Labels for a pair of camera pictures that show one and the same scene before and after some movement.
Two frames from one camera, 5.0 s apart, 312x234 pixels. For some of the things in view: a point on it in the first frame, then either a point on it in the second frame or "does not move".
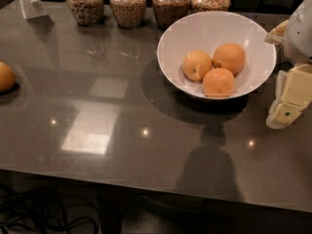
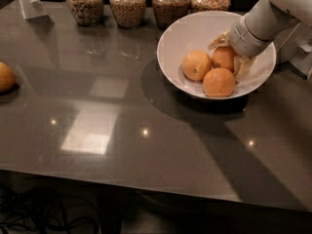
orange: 230,57 does not move
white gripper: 299,36 → 244,40
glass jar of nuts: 87,3 does not move
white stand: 29,2 does not move
